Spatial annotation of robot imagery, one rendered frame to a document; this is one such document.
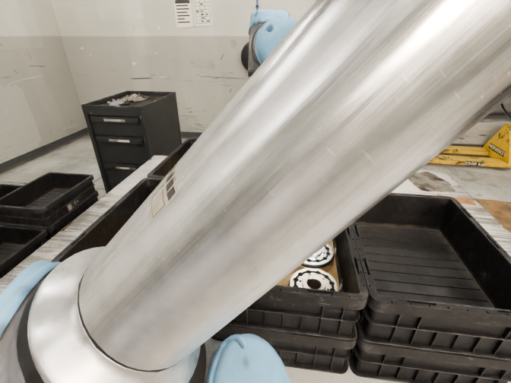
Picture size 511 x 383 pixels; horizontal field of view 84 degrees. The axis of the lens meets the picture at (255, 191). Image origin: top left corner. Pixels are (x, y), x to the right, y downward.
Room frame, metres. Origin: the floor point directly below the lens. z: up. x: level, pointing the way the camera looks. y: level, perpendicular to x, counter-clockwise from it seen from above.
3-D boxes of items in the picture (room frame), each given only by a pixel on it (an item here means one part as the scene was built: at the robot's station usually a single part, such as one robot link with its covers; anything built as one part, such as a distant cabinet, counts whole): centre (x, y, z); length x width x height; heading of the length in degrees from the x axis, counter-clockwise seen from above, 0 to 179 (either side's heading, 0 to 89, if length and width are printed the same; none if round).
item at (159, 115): (2.30, 0.95, 0.45); 0.60 x 0.45 x 0.90; 172
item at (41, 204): (1.37, 1.13, 0.37); 0.40 x 0.30 x 0.45; 172
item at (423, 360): (0.51, -0.37, 0.76); 0.40 x 0.30 x 0.12; 172
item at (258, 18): (0.60, -0.03, 1.30); 0.09 x 0.08 x 0.11; 6
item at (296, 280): (0.43, -0.12, 0.86); 0.10 x 0.10 x 0.01
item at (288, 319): (0.55, -0.07, 0.87); 0.40 x 0.30 x 0.11; 172
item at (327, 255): (0.54, -0.14, 0.86); 0.10 x 0.10 x 0.01
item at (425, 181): (1.24, -0.83, 0.71); 0.22 x 0.19 x 0.01; 172
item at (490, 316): (0.51, -0.37, 0.92); 0.40 x 0.30 x 0.02; 172
